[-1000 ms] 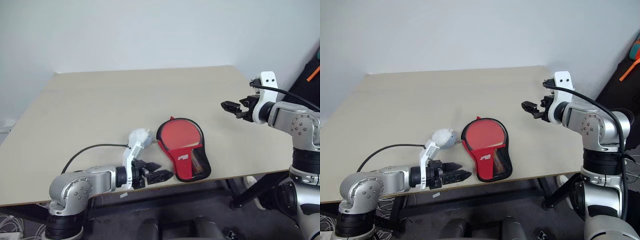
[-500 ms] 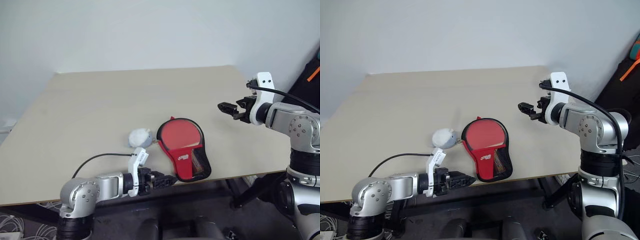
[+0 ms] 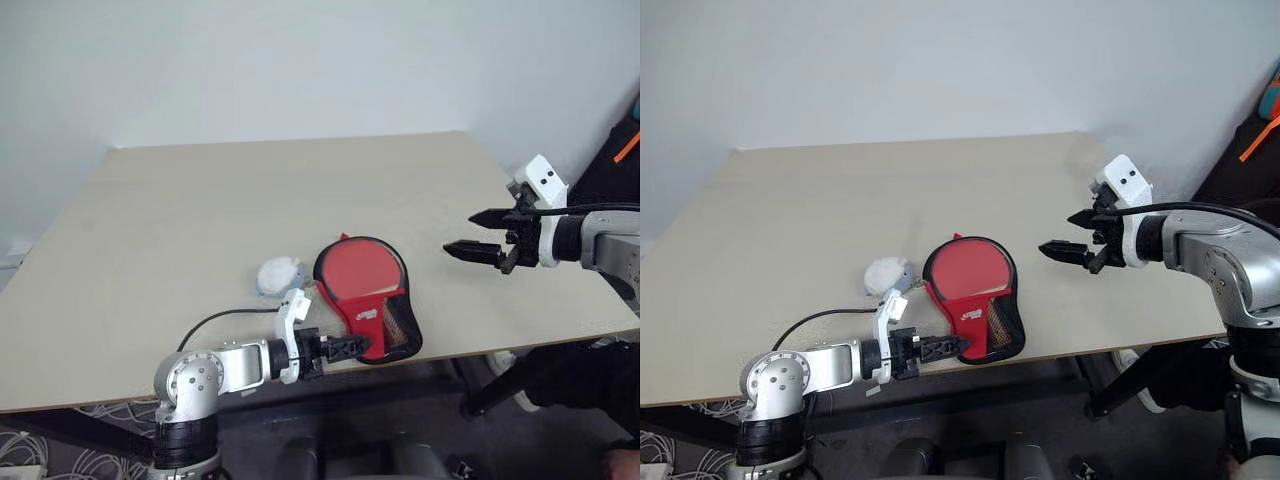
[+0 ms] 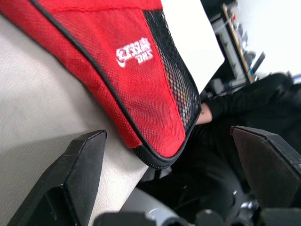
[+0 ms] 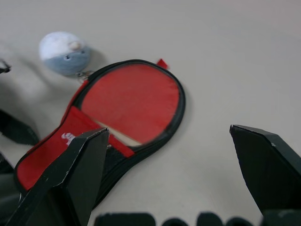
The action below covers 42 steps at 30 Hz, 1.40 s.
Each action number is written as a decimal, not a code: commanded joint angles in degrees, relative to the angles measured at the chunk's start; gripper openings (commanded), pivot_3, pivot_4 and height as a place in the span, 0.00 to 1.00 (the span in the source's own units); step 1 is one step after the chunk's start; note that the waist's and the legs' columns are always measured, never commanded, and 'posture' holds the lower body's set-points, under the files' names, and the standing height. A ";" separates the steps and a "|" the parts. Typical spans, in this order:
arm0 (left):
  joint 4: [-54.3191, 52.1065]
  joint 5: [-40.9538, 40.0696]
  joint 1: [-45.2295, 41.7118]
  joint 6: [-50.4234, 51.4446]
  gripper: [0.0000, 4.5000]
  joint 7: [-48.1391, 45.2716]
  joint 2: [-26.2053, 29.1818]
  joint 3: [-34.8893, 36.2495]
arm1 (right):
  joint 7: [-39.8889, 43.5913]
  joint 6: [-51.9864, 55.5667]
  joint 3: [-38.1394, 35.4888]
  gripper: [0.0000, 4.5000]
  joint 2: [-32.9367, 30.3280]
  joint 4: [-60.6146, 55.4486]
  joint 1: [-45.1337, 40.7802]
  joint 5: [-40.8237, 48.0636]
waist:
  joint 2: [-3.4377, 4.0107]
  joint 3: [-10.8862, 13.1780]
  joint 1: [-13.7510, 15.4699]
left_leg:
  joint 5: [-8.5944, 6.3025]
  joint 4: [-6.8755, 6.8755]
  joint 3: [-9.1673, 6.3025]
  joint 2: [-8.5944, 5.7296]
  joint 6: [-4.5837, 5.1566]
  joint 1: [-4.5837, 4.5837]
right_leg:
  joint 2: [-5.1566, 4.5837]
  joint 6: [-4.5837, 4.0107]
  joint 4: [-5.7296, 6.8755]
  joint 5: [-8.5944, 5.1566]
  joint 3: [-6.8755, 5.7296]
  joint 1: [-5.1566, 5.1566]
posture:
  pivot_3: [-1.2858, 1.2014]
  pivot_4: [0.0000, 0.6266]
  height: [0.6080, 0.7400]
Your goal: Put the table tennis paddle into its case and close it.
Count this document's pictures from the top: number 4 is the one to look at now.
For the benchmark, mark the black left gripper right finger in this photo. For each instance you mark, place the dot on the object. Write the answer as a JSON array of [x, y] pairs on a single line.
[[270, 169]]

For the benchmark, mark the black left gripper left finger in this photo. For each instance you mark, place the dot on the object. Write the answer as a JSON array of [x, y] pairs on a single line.
[[70, 179]]

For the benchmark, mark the red table tennis paddle case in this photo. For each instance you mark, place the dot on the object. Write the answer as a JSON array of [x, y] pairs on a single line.
[[131, 77]]

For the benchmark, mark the person in black clothes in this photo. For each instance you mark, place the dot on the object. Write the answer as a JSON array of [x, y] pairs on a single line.
[[247, 122]]

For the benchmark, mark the cluttered wooden shelf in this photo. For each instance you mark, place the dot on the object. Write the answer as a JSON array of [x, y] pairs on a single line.
[[237, 44]]

